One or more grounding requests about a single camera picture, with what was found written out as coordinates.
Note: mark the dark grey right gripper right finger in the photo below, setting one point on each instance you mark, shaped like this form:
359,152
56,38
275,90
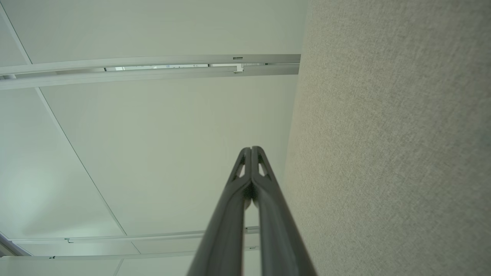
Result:
278,230

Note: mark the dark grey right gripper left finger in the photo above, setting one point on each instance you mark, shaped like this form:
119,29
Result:
224,230

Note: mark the grey partition post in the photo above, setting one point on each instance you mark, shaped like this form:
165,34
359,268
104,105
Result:
145,67

